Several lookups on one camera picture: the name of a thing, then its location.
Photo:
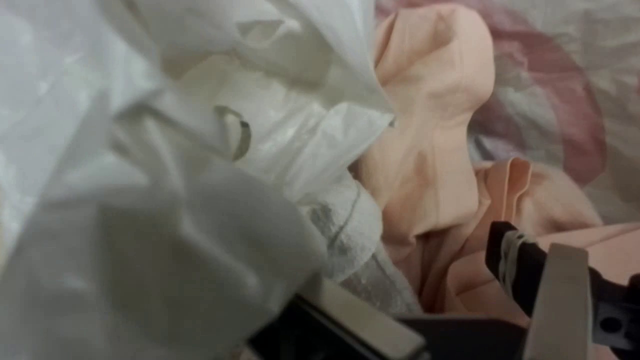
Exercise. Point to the white orange plastic bag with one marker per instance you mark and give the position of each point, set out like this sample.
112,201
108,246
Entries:
177,170

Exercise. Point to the peach pink shirt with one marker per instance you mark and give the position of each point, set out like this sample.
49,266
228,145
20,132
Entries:
437,68

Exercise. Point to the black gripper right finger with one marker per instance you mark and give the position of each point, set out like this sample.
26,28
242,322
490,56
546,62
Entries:
570,305

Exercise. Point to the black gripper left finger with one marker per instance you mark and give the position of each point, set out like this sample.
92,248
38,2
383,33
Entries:
328,322

